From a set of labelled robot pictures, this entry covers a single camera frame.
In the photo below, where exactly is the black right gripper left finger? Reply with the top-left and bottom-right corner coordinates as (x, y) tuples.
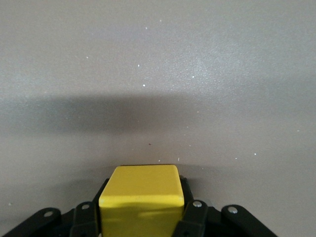
(0, 178), (111, 237)

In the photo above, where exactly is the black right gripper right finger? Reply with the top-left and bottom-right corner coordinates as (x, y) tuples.
(171, 175), (281, 237)

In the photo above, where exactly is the yellow cube block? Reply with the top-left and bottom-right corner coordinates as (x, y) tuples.
(98, 164), (185, 237)

